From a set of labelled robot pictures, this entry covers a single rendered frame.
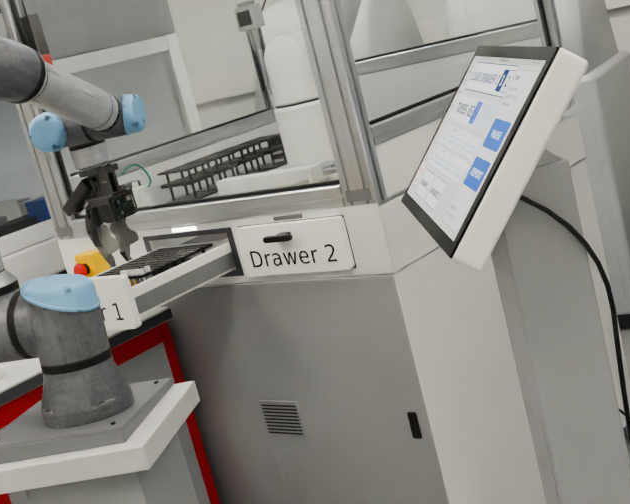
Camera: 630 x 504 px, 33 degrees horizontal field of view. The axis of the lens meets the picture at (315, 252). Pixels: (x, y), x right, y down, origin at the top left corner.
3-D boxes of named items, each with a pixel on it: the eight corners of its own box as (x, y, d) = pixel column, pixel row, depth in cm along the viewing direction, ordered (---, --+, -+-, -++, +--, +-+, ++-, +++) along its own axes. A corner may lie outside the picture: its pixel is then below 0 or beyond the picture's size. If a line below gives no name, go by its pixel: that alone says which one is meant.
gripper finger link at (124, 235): (141, 259, 222) (124, 220, 219) (123, 261, 225) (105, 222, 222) (151, 252, 224) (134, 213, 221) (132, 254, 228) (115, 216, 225)
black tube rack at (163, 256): (149, 304, 220) (141, 275, 219) (96, 307, 232) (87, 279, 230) (219, 270, 237) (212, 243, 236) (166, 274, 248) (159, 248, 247)
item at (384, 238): (394, 273, 209) (377, 203, 206) (73, 293, 274) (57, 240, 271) (586, 156, 280) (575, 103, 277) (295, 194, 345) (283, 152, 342)
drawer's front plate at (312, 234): (351, 269, 213) (337, 217, 211) (246, 277, 232) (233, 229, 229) (355, 267, 215) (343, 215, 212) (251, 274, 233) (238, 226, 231)
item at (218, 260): (135, 319, 212) (126, 290, 211) (57, 322, 228) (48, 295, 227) (260, 256, 242) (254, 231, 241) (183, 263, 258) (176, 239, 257)
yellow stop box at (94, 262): (97, 282, 258) (89, 254, 257) (79, 284, 263) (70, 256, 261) (113, 275, 262) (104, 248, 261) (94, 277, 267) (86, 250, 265)
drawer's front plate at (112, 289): (136, 329, 210) (120, 277, 208) (47, 331, 228) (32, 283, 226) (142, 326, 211) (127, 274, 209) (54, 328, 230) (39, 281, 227)
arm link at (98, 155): (62, 153, 216) (91, 143, 223) (69, 174, 217) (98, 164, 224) (85, 148, 212) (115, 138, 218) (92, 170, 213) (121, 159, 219)
